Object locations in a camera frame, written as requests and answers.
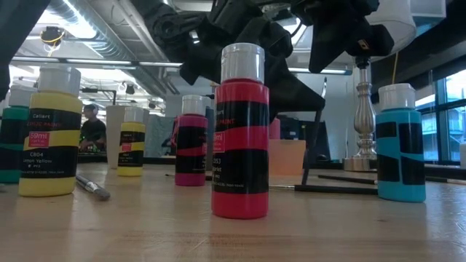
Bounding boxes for yellow extension cord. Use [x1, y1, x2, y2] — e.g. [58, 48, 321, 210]
[390, 50, 400, 87]

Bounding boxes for horizontal light bar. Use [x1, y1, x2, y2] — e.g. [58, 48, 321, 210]
[9, 54, 353, 76]

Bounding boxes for silver lamp with white shade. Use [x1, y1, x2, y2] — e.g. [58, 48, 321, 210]
[343, 0, 418, 172]

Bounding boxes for tall coral paint bottle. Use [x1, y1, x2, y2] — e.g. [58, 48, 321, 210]
[269, 116, 282, 140]

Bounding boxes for magenta paint bottle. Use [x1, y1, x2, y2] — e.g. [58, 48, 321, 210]
[174, 95, 209, 188]

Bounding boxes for person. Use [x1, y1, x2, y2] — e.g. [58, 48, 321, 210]
[78, 103, 108, 154]

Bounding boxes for white paper cup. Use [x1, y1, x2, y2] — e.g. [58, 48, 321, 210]
[105, 105, 127, 170]

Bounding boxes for green paint bottle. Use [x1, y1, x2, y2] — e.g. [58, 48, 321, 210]
[0, 85, 37, 185]

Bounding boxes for red paint bottle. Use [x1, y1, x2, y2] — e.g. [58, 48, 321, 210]
[210, 42, 270, 221]

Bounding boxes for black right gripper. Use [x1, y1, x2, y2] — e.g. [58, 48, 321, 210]
[291, 0, 395, 74]

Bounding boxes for black round ceiling device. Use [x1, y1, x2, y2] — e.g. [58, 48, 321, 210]
[39, 25, 67, 58]

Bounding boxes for orange translucent bin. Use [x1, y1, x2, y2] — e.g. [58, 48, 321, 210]
[268, 138, 307, 177]

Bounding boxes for silver ribbed air duct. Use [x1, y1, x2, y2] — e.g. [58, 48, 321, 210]
[47, 0, 154, 63]

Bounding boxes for yellow paint bottle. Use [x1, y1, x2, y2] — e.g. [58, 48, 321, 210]
[17, 64, 84, 199]
[116, 106, 146, 178]

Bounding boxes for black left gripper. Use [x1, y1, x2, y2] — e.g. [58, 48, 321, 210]
[181, 0, 326, 123]

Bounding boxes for turquoise paint bottle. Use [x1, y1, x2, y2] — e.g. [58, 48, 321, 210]
[376, 83, 427, 204]

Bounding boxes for black background equipment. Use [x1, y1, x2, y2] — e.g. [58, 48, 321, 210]
[278, 115, 331, 164]

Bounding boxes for grey-blue background panel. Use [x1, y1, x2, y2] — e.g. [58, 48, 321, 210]
[144, 115, 176, 158]

